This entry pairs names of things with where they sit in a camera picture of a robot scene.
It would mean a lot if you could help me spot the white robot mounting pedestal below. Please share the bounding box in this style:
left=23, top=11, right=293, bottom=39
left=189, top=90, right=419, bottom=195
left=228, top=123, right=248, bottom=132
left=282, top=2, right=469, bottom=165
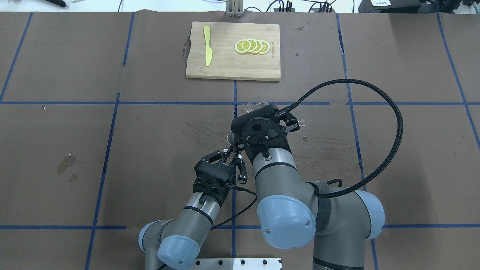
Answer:
left=190, top=258, right=282, bottom=270

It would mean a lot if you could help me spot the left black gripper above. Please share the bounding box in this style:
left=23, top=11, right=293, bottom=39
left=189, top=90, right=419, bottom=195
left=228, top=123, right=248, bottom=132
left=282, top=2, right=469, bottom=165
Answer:
left=193, top=148, right=248, bottom=206

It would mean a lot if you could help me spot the clear glass shaker cup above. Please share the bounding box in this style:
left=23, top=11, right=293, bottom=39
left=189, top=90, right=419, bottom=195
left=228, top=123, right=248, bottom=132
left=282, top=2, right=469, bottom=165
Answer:
left=245, top=97, right=269, bottom=113

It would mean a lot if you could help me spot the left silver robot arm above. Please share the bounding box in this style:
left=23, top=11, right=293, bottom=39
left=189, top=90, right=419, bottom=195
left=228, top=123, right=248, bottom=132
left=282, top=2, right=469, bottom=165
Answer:
left=138, top=146, right=247, bottom=270

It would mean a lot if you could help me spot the yellow plastic knife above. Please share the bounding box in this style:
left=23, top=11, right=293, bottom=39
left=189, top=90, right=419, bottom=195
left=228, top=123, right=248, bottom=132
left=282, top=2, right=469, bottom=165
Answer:
left=203, top=25, right=213, bottom=67

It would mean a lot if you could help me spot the lemon slice nearest front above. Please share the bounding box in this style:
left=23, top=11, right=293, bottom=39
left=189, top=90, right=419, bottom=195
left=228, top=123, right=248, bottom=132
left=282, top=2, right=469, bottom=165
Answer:
left=234, top=39, right=252, bottom=54

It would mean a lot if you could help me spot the black box on table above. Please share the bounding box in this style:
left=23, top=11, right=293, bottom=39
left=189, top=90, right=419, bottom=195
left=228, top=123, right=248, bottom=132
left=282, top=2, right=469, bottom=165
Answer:
left=357, top=0, right=421, bottom=14

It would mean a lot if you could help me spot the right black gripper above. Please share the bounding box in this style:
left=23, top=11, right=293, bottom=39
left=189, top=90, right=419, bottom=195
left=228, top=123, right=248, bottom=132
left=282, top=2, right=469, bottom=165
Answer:
left=231, top=105, right=300, bottom=154

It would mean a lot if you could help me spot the wooden cutting board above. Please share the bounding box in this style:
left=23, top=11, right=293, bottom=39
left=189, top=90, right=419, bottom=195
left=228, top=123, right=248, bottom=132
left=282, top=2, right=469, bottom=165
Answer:
left=186, top=21, right=281, bottom=82

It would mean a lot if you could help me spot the aluminium frame post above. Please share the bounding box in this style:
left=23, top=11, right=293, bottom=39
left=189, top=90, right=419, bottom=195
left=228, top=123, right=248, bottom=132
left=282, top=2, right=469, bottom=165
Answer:
left=225, top=0, right=245, bottom=17

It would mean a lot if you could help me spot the lemon slice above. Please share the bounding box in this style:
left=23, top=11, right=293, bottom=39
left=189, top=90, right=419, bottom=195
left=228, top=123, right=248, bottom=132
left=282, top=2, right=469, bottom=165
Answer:
left=258, top=40, right=270, bottom=55
left=234, top=39, right=252, bottom=54
left=247, top=38, right=259, bottom=53
left=252, top=40, right=263, bottom=54

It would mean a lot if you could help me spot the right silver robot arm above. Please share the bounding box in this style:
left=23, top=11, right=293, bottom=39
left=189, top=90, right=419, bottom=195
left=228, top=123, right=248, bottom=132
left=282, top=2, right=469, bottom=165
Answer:
left=231, top=105, right=385, bottom=270

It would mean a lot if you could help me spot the right black braided cable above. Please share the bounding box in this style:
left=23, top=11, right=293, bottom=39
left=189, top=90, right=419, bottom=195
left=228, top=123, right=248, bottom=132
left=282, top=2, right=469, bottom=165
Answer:
left=277, top=79, right=404, bottom=198

